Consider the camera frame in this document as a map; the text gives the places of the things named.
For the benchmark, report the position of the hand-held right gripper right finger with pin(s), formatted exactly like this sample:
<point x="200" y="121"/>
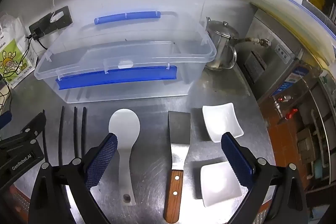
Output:
<point x="236" y="161"/>

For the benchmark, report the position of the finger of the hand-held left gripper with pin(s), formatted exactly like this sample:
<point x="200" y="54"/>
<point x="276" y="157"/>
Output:
<point x="34" y="127"/>
<point x="5" y="120"/>

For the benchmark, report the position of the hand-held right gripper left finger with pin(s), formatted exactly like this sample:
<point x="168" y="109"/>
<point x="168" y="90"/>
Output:
<point x="101" y="161"/>

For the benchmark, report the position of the black chopstick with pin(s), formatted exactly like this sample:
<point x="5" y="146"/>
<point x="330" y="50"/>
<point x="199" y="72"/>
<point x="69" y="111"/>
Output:
<point x="84" y="129"/>
<point x="61" y="134"/>
<point x="45" y="140"/>
<point x="75" y="132"/>

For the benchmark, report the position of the white square dish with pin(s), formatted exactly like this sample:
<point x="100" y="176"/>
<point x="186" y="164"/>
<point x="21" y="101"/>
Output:
<point x="220" y="119"/>
<point x="218" y="184"/>

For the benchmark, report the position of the white rice paddle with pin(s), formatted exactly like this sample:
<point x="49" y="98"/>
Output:
<point x="124" y="124"/>

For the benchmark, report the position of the green and white printed bag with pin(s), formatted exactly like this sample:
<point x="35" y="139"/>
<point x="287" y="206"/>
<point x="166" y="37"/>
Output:
<point x="13" y="56"/>

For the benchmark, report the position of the stainless steel appliance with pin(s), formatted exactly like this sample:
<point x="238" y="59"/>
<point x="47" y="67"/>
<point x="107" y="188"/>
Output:
<point x="278" y="61"/>

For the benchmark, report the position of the stainless steel teapot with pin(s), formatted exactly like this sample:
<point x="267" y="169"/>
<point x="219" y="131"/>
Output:
<point x="223" y="43"/>

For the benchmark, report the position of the metal pipe fitting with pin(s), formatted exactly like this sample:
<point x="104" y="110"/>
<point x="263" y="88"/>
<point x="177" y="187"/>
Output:
<point x="256" y="41"/>

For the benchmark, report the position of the black wall socket plate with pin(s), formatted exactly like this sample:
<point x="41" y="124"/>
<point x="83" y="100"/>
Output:
<point x="64" y="20"/>

